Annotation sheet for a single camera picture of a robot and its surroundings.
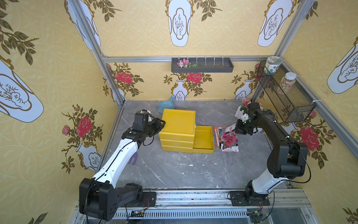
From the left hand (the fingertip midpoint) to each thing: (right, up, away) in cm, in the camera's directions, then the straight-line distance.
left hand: (159, 123), depth 83 cm
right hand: (+50, -4, +6) cm, 50 cm away
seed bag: (+40, -7, +18) cm, 44 cm away
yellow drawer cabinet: (+11, -5, -6) cm, 14 cm away
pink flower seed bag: (+48, -17, +8) cm, 52 cm away
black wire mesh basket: (+78, +15, +1) cm, 80 cm away
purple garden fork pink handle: (-17, -22, +7) cm, 28 cm away
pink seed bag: (+45, -9, +8) cm, 46 cm away
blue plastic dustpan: (0, +13, +36) cm, 38 cm away
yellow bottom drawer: (+28, -13, +12) cm, 33 cm away
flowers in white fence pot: (+57, +7, +20) cm, 61 cm away
